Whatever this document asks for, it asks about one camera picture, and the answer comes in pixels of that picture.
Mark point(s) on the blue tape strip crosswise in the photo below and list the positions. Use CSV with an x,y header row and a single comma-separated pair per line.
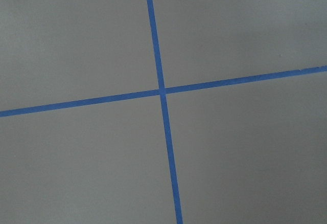
x,y
156,92

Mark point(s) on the blue tape strip lengthwise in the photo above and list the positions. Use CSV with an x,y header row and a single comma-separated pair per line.
x,y
165,112

